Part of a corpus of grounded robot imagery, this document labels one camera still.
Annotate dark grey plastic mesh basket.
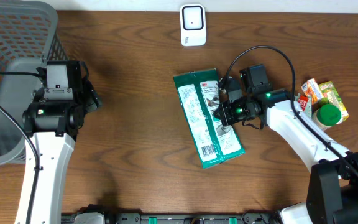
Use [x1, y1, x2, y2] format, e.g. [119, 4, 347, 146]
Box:
[0, 1, 68, 165]

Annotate small orange box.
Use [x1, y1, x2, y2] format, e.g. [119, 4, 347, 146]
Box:
[301, 78, 324, 104]

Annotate red sachet packet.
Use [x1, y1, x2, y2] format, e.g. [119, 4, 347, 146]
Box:
[297, 94, 309, 111]

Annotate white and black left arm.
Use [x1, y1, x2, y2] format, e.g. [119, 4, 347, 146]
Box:
[15, 80, 102, 223]

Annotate green yellow juice carton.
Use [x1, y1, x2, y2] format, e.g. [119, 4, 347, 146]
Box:
[318, 81, 349, 124]

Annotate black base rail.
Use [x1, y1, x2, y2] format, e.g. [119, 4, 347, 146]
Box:
[60, 212, 282, 224]

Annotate white barcode scanner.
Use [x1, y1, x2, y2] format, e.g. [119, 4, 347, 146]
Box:
[179, 4, 207, 47]

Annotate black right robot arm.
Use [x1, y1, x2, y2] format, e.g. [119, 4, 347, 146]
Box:
[213, 89, 358, 223]

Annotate mint green wipes pack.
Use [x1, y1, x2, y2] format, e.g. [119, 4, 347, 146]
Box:
[295, 93, 313, 118]

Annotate white jar green lid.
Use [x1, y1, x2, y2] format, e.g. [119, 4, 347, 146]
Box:
[312, 104, 342, 131]

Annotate green 3M package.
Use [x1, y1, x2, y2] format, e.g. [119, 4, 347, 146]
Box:
[173, 68, 246, 169]

